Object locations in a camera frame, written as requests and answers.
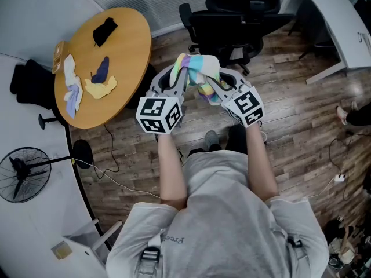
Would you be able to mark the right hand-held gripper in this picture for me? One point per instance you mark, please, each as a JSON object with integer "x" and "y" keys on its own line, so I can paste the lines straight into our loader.
{"x": 246, "y": 106}

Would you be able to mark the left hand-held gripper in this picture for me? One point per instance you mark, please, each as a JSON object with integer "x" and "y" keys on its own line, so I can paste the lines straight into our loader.
{"x": 152, "y": 109}

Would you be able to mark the striped pastel clothes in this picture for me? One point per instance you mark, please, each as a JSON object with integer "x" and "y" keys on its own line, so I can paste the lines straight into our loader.
{"x": 200, "y": 68}

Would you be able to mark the black office chair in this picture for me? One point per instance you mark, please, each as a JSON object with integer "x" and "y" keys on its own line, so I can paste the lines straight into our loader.
{"x": 229, "y": 27}

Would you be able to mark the person's left forearm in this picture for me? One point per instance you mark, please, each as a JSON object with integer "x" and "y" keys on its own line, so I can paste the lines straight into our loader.
{"x": 172, "y": 172}

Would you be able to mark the person's right forearm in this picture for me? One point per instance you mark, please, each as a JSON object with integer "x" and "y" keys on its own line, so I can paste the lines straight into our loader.
{"x": 261, "y": 166}

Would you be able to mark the black low chair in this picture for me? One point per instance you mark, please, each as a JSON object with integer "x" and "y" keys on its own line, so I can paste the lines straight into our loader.
{"x": 32, "y": 82}

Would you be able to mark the round wooden table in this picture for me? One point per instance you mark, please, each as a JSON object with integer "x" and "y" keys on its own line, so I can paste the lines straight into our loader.
{"x": 127, "y": 54}

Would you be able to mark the person's black trousers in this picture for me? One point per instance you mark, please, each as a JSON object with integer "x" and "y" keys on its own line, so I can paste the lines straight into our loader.
{"x": 236, "y": 139}

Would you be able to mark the person's left grey shoe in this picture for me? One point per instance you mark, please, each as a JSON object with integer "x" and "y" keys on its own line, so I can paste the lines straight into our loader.
{"x": 211, "y": 139}

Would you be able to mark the navy cloth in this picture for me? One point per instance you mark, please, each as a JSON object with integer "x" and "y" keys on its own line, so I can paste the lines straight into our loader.
{"x": 101, "y": 71}

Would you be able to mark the yellow cloth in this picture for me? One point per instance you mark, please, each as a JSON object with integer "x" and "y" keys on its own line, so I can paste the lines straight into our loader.
{"x": 100, "y": 88}

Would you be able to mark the black cloth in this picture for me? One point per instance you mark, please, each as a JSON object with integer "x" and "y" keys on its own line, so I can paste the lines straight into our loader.
{"x": 104, "y": 30}

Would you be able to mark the lavender cloth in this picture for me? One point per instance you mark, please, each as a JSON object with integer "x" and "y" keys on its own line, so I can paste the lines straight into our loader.
{"x": 72, "y": 100}

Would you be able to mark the white cloth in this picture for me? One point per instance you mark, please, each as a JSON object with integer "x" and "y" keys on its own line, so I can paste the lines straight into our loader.
{"x": 69, "y": 71}

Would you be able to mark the wooden tissue box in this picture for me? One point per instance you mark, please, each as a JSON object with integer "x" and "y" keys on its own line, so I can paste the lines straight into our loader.
{"x": 58, "y": 56}

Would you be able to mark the white desk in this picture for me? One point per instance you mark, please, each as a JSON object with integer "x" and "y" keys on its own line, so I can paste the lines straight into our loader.
{"x": 336, "y": 19}

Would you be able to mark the person's grey t-shirt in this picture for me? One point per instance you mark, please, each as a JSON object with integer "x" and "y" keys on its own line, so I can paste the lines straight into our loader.
{"x": 220, "y": 213}

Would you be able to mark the white power strip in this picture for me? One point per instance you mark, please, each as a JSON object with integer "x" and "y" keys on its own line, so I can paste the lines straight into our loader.
{"x": 340, "y": 178}

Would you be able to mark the black floor fan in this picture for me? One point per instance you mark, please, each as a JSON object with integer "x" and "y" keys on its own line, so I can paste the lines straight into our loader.
{"x": 24, "y": 174}

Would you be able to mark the white folding stand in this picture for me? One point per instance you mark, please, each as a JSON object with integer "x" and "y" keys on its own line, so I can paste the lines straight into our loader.
{"x": 84, "y": 242}

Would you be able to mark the yellow box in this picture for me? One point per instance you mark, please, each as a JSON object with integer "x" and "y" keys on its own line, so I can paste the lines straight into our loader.
{"x": 61, "y": 250}

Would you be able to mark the black and beige bag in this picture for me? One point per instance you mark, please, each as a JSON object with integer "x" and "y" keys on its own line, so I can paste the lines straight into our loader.
{"x": 342, "y": 250}

